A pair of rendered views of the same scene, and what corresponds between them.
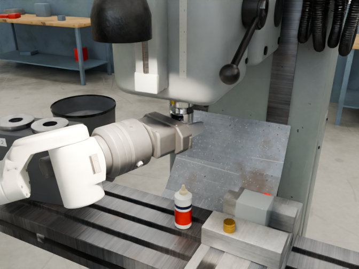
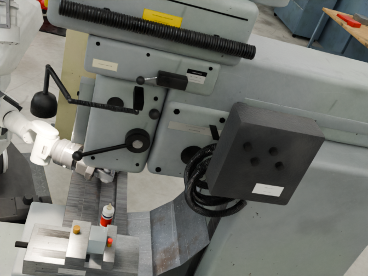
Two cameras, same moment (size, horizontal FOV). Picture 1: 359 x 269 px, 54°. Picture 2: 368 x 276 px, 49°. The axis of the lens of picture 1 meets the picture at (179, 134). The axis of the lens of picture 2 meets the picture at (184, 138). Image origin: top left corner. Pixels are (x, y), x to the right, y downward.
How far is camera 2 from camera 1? 1.07 m
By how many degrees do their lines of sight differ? 42
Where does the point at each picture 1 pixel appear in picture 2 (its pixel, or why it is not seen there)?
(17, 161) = (26, 127)
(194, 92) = not seen: hidden behind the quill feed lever
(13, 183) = (22, 133)
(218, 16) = (91, 130)
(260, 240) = (72, 246)
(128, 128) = (68, 148)
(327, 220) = not seen: outside the picture
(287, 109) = (213, 229)
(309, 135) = (211, 259)
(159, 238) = (86, 217)
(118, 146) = (55, 151)
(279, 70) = not seen: hidden behind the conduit
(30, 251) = (154, 196)
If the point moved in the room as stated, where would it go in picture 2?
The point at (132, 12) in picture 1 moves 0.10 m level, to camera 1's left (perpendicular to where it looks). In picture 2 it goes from (35, 105) to (26, 86)
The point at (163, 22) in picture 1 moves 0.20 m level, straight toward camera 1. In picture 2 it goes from (83, 115) to (11, 123)
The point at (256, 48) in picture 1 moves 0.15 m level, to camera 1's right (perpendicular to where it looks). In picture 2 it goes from (149, 163) to (174, 198)
